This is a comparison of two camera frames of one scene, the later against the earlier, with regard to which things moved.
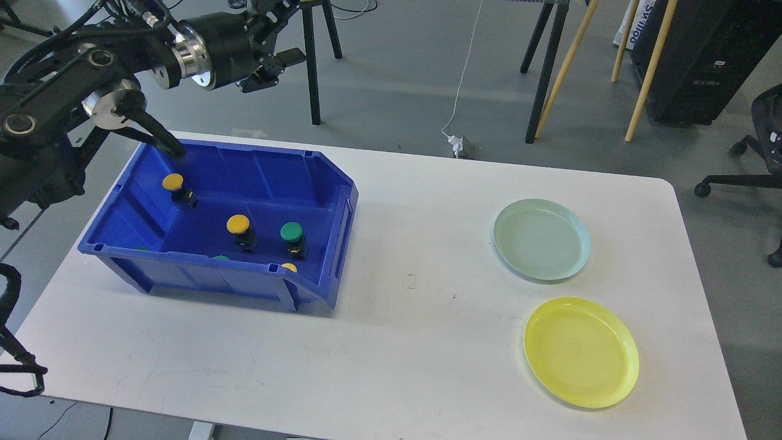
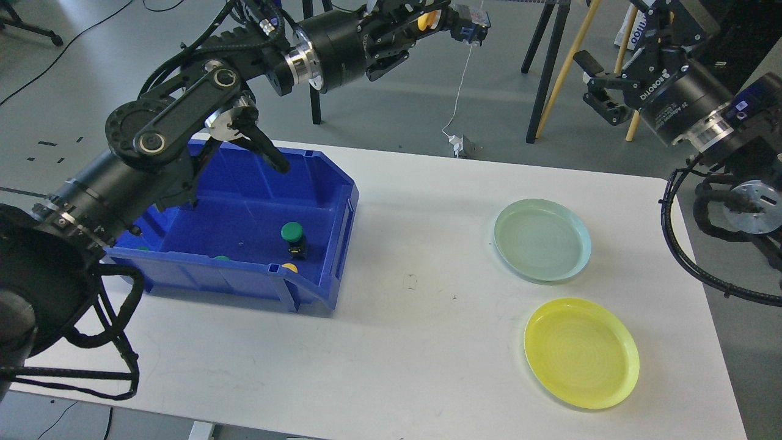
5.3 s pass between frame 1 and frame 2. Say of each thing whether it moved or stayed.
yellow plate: stayed
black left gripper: moved
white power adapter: stayed
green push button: stayed
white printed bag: stayed
